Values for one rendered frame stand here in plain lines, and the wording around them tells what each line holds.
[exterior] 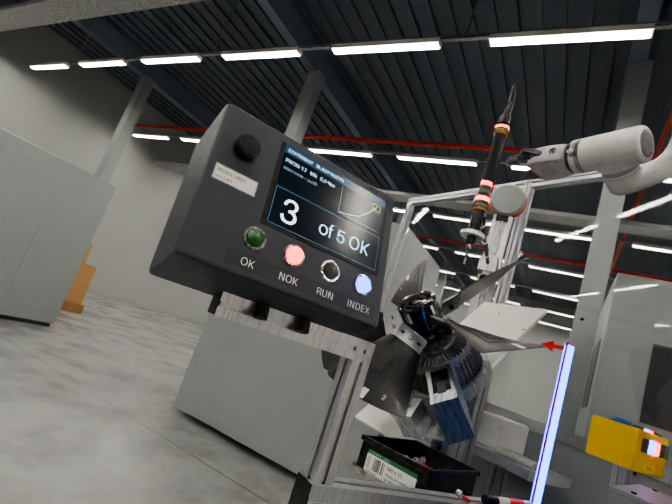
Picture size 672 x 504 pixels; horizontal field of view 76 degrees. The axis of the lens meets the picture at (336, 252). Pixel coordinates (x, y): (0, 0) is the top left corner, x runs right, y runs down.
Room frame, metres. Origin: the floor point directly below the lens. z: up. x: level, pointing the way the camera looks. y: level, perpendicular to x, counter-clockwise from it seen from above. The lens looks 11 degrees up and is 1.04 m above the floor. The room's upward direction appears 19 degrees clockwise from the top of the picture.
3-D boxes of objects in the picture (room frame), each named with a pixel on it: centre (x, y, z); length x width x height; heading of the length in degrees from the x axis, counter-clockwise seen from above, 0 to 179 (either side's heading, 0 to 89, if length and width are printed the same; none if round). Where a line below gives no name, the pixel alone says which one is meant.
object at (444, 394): (1.17, -0.41, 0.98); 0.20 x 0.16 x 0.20; 119
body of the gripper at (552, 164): (1.02, -0.47, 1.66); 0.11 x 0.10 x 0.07; 29
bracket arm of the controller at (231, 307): (0.58, 0.01, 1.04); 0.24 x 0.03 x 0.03; 119
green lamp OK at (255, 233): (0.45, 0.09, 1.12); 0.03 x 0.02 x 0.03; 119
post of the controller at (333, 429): (0.63, -0.08, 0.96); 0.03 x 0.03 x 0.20; 29
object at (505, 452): (1.46, -0.78, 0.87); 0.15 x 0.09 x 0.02; 33
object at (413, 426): (1.23, -0.35, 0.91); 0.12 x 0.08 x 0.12; 119
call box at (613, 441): (1.03, -0.79, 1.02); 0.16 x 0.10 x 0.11; 119
